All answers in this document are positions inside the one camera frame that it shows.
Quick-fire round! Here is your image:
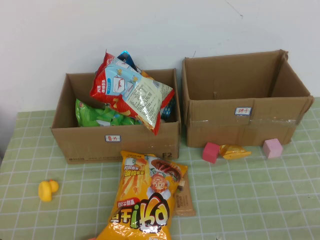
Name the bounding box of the red and white chip bag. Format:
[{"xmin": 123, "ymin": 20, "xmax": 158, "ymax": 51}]
[{"xmin": 89, "ymin": 49, "xmax": 176, "ymax": 136}]

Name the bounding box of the dark blue chip bag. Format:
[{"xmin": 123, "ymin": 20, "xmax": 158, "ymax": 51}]
[{"xmin": 116, "ymin": 51, "xmax": 155, "ymax": 81}]

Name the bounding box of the white label with red writing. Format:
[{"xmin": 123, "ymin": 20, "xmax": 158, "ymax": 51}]
[
  {"xmin": 234, "ymin": 106, "xmax": 252, "ymax": 116},
  {"xmin": 104, "ymin": 134, "xmax": 122, "ymax": 143}
]

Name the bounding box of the small gold snack packet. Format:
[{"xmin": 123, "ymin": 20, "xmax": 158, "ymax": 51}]
[{"xmin": 219, "ymin": 144, "xmax": 252, "ymax": 161}]

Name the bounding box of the magenta foam cube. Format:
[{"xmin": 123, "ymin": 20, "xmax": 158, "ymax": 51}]
[{"xmin": 201, "ymin": 142, "xmax": 221, "ymax": 164}]

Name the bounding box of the green chip bag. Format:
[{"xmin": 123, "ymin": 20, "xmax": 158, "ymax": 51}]
[{"xmin": 75, "ymin": 98, "xmax": 142, "ymax": 128}]

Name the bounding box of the light pink foam cube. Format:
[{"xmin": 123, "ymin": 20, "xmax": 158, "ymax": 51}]
[{"xmin": 262, "ymin": 138, "xmax": 284, "ymax": 159}]

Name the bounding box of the taped cardboard box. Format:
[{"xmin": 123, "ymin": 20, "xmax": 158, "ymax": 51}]
[{"xmin": 181, "ymin": 49, "xmax": 315, "ymax": 149}]

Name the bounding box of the cardboard box with F2 print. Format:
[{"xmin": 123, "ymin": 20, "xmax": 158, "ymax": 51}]
[{"xmin": 50, "ymin": 67, "xmax": 182, "ymax": 165}]

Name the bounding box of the blue polka dot packet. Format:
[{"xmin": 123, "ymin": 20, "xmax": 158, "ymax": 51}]
[{"xmin": 161, "ymin": 97, "xmax": 176, "ymax": 120}]

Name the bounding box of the large orange chip bag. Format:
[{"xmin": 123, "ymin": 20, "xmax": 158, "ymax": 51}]
[{"xmin": 96, "ymin": 149, "xmax": 188, "ymax": 240}]

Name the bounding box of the brown snack bar packet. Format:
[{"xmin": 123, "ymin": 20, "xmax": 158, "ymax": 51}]
[{"xmin": 173, "ymin": 172, "xmax": 197, "ymax": 218}]

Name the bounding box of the green checked tablecloth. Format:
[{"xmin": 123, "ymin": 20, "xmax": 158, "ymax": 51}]
[{"xmin": 0, "ymin": 97, "xmax": 320, "ymax": 240}]

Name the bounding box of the yellow rubber duck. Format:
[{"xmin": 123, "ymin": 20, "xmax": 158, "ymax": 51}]
[{"xmin": 37, "ymin": 178, "xmax": 60, "ymax": 202}]

